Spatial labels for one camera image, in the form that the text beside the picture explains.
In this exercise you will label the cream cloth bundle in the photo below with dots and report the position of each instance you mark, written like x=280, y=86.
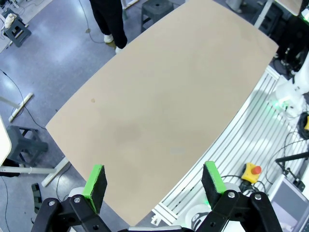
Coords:
x=10, y=20

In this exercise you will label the black equipment stack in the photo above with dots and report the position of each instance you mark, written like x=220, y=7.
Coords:
x=292, y=36

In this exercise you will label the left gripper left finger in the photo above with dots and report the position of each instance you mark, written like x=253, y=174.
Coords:
x=95, y=183

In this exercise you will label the white aluminium base frame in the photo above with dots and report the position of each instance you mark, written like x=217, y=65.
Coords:
x=241, y=135

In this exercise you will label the grey monitor screen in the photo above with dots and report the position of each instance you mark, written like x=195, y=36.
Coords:
x=287, y=203

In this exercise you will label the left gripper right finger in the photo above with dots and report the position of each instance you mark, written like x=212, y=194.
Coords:
x=214, y=183

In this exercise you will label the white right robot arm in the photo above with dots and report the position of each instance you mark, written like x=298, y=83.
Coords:
x=289, y=91

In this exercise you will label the person in red jacket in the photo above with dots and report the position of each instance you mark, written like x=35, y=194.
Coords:
x=111, y=14

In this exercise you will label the dark grey plastic stool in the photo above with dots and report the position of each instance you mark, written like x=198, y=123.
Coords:
x=20, y=36
x=272, y=19
x=33, y=147
x=157, y=13

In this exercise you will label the black camera stand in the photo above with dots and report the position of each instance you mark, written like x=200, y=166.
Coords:
x=289, y=158

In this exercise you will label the yellow emergency stop button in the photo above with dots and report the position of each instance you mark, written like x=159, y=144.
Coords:
x=248, y=175

